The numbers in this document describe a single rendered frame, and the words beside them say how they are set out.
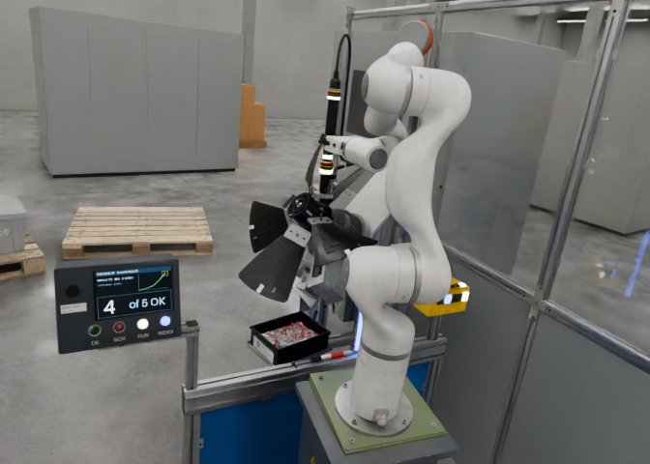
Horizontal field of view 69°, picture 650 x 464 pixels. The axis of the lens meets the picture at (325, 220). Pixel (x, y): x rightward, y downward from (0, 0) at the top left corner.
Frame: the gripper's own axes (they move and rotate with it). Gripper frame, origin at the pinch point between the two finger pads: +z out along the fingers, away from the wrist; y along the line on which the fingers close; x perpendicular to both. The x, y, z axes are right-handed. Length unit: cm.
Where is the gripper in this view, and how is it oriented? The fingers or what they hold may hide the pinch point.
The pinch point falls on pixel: (330, 138)
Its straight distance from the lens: 166.0
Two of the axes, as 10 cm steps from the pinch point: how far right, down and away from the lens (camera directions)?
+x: 1.1, -9.4, -3.2
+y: 8.9, -0.5, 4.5
